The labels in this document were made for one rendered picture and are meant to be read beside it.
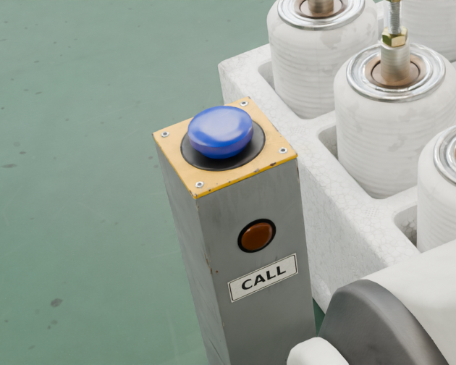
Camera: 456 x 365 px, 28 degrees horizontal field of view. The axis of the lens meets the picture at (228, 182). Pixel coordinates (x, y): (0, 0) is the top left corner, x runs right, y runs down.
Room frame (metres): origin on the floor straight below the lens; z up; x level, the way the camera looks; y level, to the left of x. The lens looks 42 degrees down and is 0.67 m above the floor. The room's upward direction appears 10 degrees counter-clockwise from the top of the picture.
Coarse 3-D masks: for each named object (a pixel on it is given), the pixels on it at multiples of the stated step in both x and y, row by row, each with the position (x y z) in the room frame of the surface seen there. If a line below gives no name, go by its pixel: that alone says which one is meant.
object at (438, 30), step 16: (384, 0) 0.71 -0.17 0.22; (416, 0) 0.67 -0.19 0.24; (432, 0) 0.67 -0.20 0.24; (448, 0) 0.66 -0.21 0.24; (384, 16) 0.71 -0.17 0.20; (416, 16) 0.67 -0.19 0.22; (432, 16) 0.67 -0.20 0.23; (448, 16) 0.66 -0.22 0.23; (416, 32) 0.67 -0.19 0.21; (432, 32) 0.67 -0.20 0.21; (448, 32) 0.66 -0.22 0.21; (432, 48) 0.67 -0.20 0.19; (448, 48) 0.66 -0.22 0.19
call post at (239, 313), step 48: (240, 192) 0.40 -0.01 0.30; (288, 192) 0.41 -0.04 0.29; (192, 240) 0.42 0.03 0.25; (240, 240) 0.40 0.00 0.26; (288, 240) 0.41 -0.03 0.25; (192, 288) 0.45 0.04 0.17; (240, 288) 0.40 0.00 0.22; (288, 288) 0.41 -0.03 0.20; (240, 336) 0.40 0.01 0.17; (288, 336) 0.41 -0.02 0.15
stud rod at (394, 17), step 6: (390, 6) 0.56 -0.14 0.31; (396, 6) 0.56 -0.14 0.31; (390, 12) 0.56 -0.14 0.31; (396, 12) 0.56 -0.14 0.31; (390, 18) 0.56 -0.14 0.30; (396, 18) 0.56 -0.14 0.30; (390, 24) 0.56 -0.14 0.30; (396, 24) 0.56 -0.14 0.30; (390, 30) 0.56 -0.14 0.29; (396, 30) 0.56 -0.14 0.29
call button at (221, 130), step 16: (208, 112) 0.45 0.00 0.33; (224, 112) 0.45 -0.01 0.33; (240, 112) 0.44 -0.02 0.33; (192, 128) 0.44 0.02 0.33; (208, 128) 0.43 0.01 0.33; (224, 128) 0.43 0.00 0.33; (240, 128) 0.43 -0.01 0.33; (192, 144) 0.43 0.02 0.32; (208, 144) 0.42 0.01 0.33; (224, 144) 0.42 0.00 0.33; (240, 144) 0.42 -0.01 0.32
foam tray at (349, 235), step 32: (224, 64) 0.72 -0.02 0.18; (256, 64) 0.71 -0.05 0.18; (224, 96) 0.72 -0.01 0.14; (256, 96) 0.66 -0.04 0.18; (288, 128) 0.61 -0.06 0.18; (320, 128) 0.60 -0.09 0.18; (320, 160) 0.56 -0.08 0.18; (320, 192) 0.53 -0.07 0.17; (352, 192) 0.51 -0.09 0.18; (416, 192) 0.50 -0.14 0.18; (320, 224) 0.53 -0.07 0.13; (352, 224) 0.48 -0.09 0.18; (384, 224) 0.47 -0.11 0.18; (416, 224) 0.49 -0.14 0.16; (320, 256) 0.54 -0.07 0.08; (352, 256) 0.48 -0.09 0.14; (384, 256) 0.44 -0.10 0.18; (320, 288) 0.55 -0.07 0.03
